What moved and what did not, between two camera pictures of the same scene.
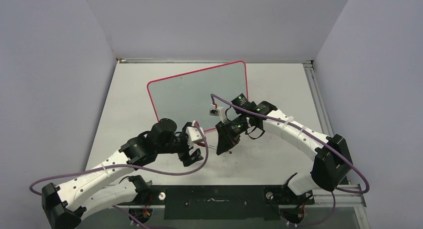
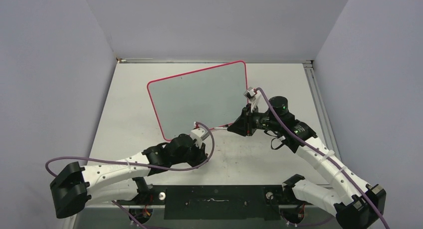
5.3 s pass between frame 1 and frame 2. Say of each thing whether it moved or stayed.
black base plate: stayed
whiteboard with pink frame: stayed
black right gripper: moved
